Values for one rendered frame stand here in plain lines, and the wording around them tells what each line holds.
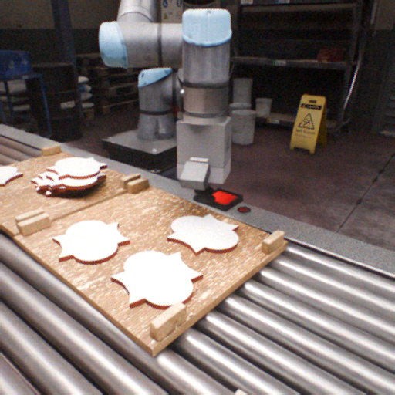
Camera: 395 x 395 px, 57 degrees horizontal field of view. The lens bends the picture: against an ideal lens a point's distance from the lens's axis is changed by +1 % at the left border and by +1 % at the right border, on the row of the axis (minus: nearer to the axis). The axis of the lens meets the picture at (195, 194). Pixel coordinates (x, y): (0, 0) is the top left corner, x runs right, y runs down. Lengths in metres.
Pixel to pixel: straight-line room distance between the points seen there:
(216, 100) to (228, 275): 0.29
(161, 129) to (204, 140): 0.70
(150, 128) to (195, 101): 0.72
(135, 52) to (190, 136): 0.18
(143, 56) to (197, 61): 0.14
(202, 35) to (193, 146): 0.17
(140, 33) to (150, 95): 0.61
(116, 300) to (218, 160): 0.28
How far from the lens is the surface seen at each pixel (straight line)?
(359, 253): 0.78
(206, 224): 0.75
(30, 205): 0.93
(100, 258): 0.67
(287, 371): 0.53
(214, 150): 0.61
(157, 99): 1.29
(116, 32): 0.70
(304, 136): 4.30
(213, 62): 0.59
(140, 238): 0.73
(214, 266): 0.64
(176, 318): 0.52
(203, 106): 0.60
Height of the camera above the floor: 1.32
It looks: 25 degrees down
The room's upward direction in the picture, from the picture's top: straight up
